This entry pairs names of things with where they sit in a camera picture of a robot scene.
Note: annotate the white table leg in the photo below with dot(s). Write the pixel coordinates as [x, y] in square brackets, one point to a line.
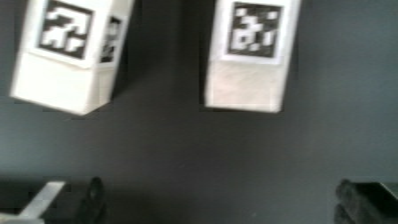
[252, 37]
[69, 53]

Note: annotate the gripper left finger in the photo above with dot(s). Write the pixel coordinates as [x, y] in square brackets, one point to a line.
[58, 201]

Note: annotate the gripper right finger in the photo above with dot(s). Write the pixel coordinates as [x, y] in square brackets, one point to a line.
[366, 203]

